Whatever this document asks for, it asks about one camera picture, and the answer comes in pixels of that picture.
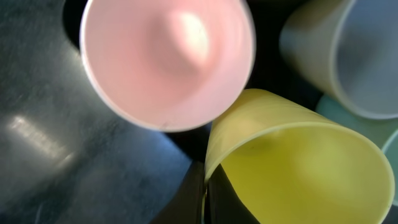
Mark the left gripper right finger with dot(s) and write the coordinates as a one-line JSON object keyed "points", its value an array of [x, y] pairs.
{"points": [[224, 202]]}

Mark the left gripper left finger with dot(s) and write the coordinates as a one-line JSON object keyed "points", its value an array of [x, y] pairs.
{"points": [[189, 202]]}

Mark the yellow cup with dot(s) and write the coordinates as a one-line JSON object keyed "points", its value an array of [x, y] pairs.
{"points": [[304, 174]]}

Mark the pink cup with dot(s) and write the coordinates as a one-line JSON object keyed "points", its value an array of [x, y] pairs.
{"points": [[161, 68]]}

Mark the green cup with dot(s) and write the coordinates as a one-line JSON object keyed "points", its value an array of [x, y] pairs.
{"points": [[373, 130]]}

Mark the grey cup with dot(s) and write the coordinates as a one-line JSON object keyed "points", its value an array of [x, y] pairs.
{"points": [[367, 56]]}

